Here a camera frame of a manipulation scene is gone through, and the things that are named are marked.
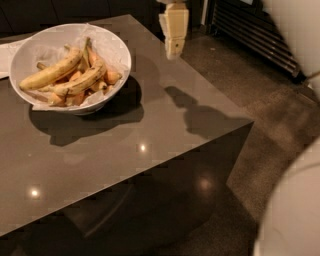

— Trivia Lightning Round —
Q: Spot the long yellow banana upper left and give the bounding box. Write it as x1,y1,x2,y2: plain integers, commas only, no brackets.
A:
19,47,82,91

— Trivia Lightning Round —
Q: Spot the dark cabinets background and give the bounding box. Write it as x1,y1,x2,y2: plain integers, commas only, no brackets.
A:
0,0,204,36

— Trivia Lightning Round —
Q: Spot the white cloth left edge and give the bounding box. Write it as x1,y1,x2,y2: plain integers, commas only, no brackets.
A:
0,40,24,79

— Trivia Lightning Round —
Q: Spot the white paper bowl liner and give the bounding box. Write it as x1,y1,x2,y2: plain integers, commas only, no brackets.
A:
25,24,131,115

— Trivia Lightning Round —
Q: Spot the orange plantain bottom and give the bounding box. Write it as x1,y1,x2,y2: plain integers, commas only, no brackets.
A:
48,92,85,107

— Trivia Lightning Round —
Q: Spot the orange plantain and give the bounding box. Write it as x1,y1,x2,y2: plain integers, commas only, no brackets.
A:
48,92,85,107
86,37,122,85

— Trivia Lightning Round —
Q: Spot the black slatted appliance grille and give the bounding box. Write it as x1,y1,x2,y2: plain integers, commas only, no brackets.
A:
212,0,303,79

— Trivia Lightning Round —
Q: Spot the yellow banana across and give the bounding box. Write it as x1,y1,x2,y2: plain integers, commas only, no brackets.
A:
51,59,106,96

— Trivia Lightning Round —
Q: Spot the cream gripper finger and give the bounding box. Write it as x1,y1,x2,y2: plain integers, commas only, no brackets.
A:
159,2,189,60

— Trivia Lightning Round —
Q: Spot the orange plantain right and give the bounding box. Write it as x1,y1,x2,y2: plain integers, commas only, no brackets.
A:
86,37,122,85

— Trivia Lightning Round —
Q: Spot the white bowl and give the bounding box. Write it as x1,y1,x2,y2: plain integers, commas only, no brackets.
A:
9,23,131,115

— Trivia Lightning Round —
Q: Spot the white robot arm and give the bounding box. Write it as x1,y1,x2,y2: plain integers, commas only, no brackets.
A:
253,0,320,256

